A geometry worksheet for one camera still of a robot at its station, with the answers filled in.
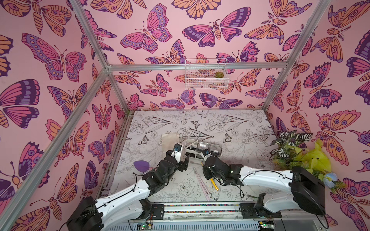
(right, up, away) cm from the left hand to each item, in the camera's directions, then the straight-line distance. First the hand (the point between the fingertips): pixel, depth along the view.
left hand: (184, 151), depth 80 cm
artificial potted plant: (+55, +2, -6) cm, 55 cm away
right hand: (+11, -9, +3) cm, 14 cm away
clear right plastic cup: (+20, -2, +16) cm, 26 cm away
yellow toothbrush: (+17, -19, -2) cm, 26 cm away
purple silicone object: (-26, -11, +10) cm, 30 cm away
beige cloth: (-12, +3, +22) cm, 26 cm away
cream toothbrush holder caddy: (+4, +1, +8) cm, 9 cm away
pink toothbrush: (+10, -20, +3) cm, 22 cm away
